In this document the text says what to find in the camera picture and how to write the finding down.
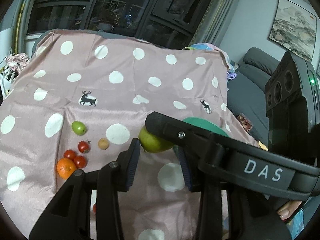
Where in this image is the orange tangerine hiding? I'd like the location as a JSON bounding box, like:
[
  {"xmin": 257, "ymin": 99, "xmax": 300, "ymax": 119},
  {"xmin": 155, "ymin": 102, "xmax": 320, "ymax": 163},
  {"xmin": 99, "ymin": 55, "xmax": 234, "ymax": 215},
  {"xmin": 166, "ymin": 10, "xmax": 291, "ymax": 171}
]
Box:
[{"xmin": 56, "ymin": 158, "xmax": 77, "ymax": 180}]

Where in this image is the framed landscape painting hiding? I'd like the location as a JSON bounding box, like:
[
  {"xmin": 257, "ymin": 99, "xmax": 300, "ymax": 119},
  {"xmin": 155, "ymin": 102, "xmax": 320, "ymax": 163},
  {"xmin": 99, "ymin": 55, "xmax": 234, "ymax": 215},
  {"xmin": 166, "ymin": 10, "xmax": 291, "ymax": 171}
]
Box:
[{"xmin": 268, "ymin": 0, "xmax": 317, "ymax": 62}]

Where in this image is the right hand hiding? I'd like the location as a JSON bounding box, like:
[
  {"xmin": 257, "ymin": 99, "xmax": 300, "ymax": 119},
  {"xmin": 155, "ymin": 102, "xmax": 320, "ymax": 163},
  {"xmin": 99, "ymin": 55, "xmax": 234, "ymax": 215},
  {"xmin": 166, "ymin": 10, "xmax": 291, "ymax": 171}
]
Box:
[{"xmin": 277, "ymin": 200, "xmax": 302, "ymax": 220}]

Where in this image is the green plastic bowl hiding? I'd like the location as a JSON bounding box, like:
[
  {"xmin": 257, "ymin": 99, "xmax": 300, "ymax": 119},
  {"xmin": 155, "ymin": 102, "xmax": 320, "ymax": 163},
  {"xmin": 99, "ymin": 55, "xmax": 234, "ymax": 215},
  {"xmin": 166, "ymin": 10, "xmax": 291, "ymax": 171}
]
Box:
[{"xmin": 183, "ymin": 117, "xmax": 228, "ymax": 137}]

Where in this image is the small green fruit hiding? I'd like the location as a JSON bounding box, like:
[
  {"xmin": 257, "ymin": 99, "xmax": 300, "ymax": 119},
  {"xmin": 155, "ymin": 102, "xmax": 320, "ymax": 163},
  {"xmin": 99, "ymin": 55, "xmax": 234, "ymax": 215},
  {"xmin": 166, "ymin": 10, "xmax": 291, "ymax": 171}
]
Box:
[{"xmin": 71, "ymin": 121, "xmax": 87, "ymax": 136}]

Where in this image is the red cherry tomato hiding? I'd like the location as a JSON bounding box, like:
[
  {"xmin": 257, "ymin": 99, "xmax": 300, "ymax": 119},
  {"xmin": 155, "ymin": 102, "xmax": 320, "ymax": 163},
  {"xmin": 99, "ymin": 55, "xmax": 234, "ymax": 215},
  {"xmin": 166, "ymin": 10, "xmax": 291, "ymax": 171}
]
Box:
[
  {"xmin": 63, "ymin": 150, "xmax": 76, "ymax": 160},
  {"xmin": 73, "ymin": 155, "xmax": 87, "ymax": 169},
  {"xmin": 78, "ymin": 141, "xmax": 90, "ymax": 154},
  {"xmin": 93, "ymin": 203, "xmax": 97, "ymax": 214}
]

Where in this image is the pile of clothes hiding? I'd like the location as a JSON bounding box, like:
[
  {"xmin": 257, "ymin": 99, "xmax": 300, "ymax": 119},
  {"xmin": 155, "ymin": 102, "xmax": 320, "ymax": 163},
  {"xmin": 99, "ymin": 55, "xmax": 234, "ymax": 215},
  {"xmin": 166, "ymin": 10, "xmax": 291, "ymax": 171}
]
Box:
[{"xmin": 1, "ymin": 53, "xmax": 30, "ymax": 96}]

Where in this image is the small tan fruit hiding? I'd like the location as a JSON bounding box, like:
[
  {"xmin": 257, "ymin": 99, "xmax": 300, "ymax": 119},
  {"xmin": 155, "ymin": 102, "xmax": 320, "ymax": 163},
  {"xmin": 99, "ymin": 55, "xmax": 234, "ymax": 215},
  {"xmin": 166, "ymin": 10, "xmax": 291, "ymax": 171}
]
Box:
[{"xmin": 98, "ymin": 138, "xmax": 110, "ymax": 150}]

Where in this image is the grey sofa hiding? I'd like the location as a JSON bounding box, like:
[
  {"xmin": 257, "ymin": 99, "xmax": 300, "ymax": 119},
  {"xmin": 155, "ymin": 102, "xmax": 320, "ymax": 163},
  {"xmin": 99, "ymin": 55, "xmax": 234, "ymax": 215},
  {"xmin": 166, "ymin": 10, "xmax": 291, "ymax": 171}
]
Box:
[{"xmin": 227, "ymin": 47, "xmax": 279, "ymax": 145}]

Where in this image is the pink polka dot cloth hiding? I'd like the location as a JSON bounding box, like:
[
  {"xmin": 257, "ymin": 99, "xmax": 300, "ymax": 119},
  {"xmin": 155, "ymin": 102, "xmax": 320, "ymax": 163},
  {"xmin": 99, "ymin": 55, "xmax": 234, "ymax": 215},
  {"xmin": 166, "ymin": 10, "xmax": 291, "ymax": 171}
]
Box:
[{"xmin": 1, "ymin": 30, "xmax": 257, "ymax": 236}]

